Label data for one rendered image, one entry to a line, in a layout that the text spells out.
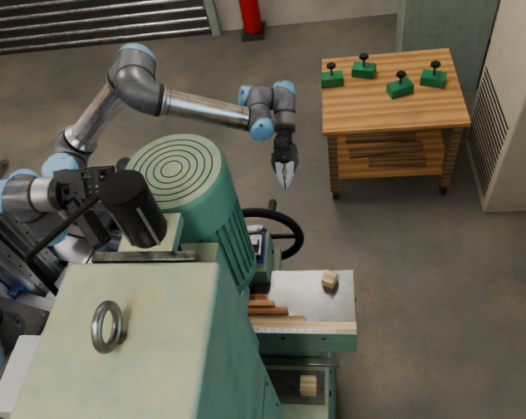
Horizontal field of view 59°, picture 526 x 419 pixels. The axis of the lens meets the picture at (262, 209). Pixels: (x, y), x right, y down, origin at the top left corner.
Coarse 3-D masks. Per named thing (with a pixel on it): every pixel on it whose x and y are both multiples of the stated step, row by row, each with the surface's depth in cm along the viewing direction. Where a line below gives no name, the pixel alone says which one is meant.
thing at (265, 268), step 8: (272, 240) 135; (272, 248) 134; (264, 256) 126; (272, 256) 134; (264, 264) 125; (272, 264) 133; (256, 272) 124; (264, 272) 124; (256, 280) 128; (264, 280) 127
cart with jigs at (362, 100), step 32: (352, 64) 242; (384, 64) 238; (416, 64) 234; (448, 64) 230; (352, 96) 226; (384, 96) 223; (416, 96) 219; (448, 96) 216; (352, 128) 213; (384, 128) 210; (416, 128) 208; (352, 160) 247; (384, 160) 242; (416, 160) 238; (448, 160) 226
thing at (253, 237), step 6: (252, 228) 128; (258, 228) 127; (252, 234) 126; (258, 234) 126; (264, 234) 129; (252, 240) 125; (264, 240) 128; (258, 246) 124; (264, 246) 128; (258, 252) 123; (258, 258) 123
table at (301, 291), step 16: (272, 272) 130; (288, 272) 129; (304, 272) 128; (320, 272) 127; (336, 272) 127; (352, 272) 126; (256, 288) 127; (272, 288) 127; (288, 288) 126; (304, 288) 125; (320, 288) 124; (336, 288) 124; (352, 288) 123; (288, 304) 123; (304, 304) 122; (320, 304) 122; (336, 304) 121; (352, 304) 120; (320, 320) 119; (336, 320) 118; (352, 320) 117
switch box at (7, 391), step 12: (24, 336) 63; (36, 336) 62; (24, 348) 61; (12, 360) 61; (24, 360) 60; (12, 372) 59; (24, 372) 59; (0, 384) 59; (12, 384) 58; (0, 396) 58; (12, 396) 58; (0, 408) 57
